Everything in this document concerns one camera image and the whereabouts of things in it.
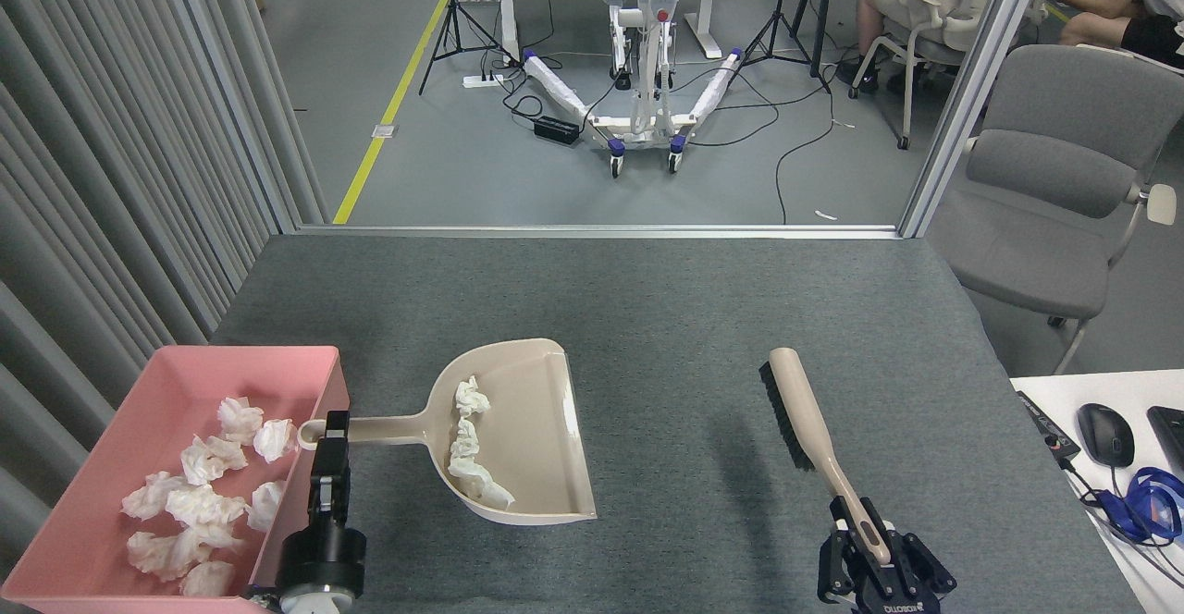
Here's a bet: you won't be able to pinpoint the pink plastic bin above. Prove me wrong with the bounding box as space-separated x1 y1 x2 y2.
0 346 351 614

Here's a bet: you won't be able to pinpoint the blue coiled strap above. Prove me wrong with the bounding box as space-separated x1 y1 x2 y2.
1096 467 1184 546

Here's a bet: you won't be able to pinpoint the beige brush black bristles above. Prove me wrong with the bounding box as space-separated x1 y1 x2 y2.
758 348 894 569

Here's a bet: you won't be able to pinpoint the large white tissue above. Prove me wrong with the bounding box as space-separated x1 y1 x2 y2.
448 455 515 510

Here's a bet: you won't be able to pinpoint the white side table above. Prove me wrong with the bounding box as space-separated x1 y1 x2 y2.
1010 369 1184 614

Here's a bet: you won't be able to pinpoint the black computer mouse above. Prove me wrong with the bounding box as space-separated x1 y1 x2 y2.
1077 403 1135 468

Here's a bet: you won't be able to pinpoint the black controller box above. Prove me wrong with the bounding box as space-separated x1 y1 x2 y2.
1016 390 1081 463

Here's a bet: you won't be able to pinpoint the silver frame rail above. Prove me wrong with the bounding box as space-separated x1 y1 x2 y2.
296 224 903 240

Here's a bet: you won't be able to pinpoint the black floor cable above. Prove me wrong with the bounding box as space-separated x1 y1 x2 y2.
772 68 838 225

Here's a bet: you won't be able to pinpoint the beige plastic dustpan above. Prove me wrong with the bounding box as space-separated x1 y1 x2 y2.
298 338 598 527

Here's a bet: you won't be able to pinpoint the white office chair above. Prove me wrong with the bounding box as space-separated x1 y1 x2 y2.
849 0 1009 151

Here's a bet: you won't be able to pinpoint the small white tissue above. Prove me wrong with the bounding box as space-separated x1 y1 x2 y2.
453 375 491 417

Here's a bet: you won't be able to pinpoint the large pinkish crumpled tissue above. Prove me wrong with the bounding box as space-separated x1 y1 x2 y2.
127 523 243 583

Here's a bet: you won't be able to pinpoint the black desk cable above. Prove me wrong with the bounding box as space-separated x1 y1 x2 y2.
1059 457 1184 587

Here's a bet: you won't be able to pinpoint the grey ribbed side panel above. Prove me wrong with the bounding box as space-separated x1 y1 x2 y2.
0 0 329 578

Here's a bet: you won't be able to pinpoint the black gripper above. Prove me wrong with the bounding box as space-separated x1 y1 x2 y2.
276 411 367 601
817 497 958 614

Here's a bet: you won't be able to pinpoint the white stand on wheels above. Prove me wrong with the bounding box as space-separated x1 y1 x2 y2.
523 0 746 178

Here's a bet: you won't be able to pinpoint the black tripod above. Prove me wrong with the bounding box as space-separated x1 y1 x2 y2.
419 0 519 95
731 0 838 95

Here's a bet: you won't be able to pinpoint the grey office chair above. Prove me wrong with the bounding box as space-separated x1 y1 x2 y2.
928 44 1184 376

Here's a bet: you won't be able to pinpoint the silver frame post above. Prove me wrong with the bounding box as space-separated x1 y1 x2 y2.
899 0 1055 239

